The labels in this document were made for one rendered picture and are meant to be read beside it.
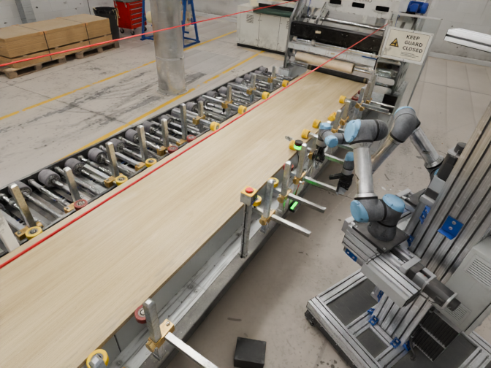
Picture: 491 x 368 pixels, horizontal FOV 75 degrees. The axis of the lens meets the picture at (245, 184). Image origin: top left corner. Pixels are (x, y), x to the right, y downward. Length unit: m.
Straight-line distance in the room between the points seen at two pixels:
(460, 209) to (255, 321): 1.60
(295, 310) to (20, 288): 1.83
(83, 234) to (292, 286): 1.68
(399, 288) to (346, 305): 0.83
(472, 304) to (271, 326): 1.33
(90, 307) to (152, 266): 0.33
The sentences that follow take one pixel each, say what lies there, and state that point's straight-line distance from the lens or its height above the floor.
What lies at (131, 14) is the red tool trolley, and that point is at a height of 0.50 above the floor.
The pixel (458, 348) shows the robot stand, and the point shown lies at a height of 0.21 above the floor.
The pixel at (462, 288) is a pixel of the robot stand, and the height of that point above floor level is 0.99.
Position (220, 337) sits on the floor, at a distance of 2.57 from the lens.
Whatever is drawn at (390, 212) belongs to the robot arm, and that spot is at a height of 1.23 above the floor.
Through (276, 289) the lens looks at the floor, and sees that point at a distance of 2.81.
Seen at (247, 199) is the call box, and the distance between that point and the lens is 1.71.
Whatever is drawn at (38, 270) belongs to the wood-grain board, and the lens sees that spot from 1.97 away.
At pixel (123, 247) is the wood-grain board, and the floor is 0.90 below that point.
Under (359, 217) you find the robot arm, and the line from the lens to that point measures 1.74.
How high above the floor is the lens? 2.29
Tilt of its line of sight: 37 degrees down
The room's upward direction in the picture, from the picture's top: 4 degrees clockwise
